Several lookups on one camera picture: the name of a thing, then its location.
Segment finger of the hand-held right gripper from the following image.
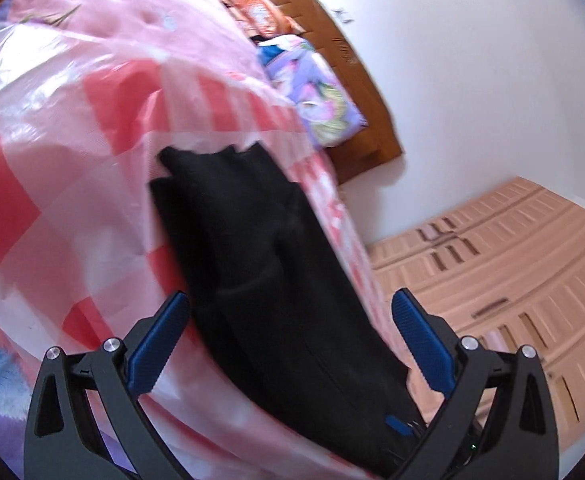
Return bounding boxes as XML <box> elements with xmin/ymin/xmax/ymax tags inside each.
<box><xmin>384</xmin><ymin>414</ymin><xmax>427</xmax><ymax>442</ymax></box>

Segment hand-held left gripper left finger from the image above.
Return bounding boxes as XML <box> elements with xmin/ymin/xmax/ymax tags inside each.
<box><xmin>22</xmin><ymin>290</ymin><xmax>192</xmax><ymax>480</ymax></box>

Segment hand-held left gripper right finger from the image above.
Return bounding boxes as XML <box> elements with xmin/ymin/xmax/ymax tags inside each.
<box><xmin>391</xmin><ymin>287</ymin><xmax>559</xmax><ymax>480</ymax></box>

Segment black pants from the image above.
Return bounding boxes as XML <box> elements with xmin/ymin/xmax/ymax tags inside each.
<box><xmin>148</xmin><ymin>142</ymin><xmax>429</xmax><ymax>480</ymax></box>

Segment light wooden wardrobe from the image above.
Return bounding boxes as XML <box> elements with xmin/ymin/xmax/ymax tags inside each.
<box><xmin>367</xmin><ymin>176</ymin><xmax>585</xmax><ymax>463</ymax></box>

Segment bed with pink checked sheet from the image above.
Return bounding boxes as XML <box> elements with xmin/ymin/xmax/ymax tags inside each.
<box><xmin>0</xmin><ymin>0</ymin><xmax>399</xmax><ymax>480</ymax></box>

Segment carved wooden headboard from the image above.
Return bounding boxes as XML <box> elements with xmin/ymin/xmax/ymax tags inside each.
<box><xmin>260</xmin><ymin>0</ymin><xmax>404</xmax><ymax>184</ymax></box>

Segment purple floral pillow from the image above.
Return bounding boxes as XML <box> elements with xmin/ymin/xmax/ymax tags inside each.
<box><xmin>256</xmin><ymin>35</ymin><xmax>368</xmax><ymax>148</ymax></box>

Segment pink floral pillow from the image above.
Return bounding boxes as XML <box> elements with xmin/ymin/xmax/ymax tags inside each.
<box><xmin>215</xmin><ymin>0</ymin><xmax>300</xmax><ymax>43</ymax></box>

